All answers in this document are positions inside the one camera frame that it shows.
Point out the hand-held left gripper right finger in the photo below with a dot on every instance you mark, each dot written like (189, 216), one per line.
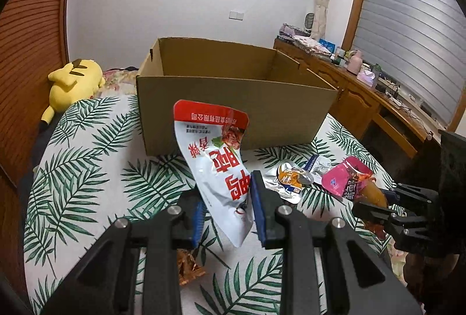
(258, 209)

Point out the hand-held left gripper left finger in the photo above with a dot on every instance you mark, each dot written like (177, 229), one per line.
(199, 224)

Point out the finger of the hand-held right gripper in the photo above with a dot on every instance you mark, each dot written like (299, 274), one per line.
(415, 196)
(411, 231)

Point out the silver orange snack packet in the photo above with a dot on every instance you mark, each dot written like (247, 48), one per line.
(287, 180)

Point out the orange crinkly snack packet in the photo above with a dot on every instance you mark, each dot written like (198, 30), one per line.
(189, 267)

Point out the white red-topped snack packet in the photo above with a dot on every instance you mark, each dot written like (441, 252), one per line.
(214, 162)

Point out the pink snack packet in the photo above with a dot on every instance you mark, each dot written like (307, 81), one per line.
(346, 176)

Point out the blue white snack packet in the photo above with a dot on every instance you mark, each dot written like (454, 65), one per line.
(316, 165)

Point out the cardboard box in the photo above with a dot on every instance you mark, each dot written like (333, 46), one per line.
(255, 111)

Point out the person's right hand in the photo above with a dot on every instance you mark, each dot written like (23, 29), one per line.
(433, 275)

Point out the white power strip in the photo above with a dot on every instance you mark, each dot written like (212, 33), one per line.
(393, 94)

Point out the wooden cabinet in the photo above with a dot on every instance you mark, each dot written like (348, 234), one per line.
(353, 103)

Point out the pink tissue box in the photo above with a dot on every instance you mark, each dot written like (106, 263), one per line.
(366, 78)

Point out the green capped bottle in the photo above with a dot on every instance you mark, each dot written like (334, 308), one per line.
(377, 71)

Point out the pink thermos bottle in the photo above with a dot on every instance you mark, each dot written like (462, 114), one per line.
(354, 63)

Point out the grey window blind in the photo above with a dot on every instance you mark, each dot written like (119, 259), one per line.
(407, 45)

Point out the folded floral cloth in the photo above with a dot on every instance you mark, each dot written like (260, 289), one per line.
(309, 44)

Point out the navy bedsheet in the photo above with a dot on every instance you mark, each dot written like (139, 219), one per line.
(45, 143)

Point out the small blue box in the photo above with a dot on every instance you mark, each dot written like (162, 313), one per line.
(327, 44)

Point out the purple fabric bag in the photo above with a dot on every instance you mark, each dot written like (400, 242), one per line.
(293, 29)

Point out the yellow plush toy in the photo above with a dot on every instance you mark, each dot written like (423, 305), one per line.
(72, 82)

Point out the small white fan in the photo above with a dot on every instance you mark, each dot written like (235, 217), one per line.
(309, 23)

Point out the wooden louvered wardrobe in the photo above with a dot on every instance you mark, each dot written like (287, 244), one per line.
(32, 45)

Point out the white wall switch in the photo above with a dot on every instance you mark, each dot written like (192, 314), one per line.
(236, 15)

